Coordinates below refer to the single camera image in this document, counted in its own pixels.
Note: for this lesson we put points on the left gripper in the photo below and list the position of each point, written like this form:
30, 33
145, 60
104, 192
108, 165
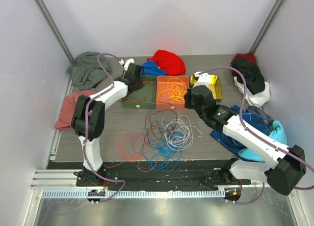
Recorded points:
141, 85

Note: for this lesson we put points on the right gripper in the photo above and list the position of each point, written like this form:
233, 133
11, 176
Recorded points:
187, 97

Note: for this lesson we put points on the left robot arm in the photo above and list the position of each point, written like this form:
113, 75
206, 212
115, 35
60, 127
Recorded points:
88, 121

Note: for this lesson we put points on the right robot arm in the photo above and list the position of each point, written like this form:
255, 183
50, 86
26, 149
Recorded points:
282, 167

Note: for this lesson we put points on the green drawer box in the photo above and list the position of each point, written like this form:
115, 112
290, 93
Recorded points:
144, 98

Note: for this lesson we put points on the salmon drawer box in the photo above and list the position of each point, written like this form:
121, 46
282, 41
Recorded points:
170, 92

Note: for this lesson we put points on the black cloth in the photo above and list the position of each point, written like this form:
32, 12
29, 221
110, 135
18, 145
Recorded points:
252, 74

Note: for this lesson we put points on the blue plaid cloth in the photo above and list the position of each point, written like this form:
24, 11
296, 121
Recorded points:
231, 144

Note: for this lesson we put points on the white cloth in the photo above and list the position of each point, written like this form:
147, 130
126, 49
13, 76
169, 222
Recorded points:
258, 99

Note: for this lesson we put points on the grey denim cloth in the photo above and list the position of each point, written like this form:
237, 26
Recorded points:
261, 113

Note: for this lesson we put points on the dark red cloth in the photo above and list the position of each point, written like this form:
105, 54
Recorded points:
248, 56

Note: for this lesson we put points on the dusty pink cloth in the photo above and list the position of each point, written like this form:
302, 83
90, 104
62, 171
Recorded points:
67, 109

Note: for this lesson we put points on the cyan cloth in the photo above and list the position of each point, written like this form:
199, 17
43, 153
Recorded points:
273, 129

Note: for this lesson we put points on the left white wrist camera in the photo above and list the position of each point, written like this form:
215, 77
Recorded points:
126, 63

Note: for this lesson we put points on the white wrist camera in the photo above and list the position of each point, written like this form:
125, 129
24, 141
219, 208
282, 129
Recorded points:
126, 63
198, 79

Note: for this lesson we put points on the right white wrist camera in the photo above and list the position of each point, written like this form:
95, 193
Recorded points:
198, 79

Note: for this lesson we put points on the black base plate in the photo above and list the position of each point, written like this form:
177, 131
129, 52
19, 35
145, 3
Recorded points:
190, 175

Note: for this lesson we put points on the slotted cable duct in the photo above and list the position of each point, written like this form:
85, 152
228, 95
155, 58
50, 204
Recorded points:
98, 193

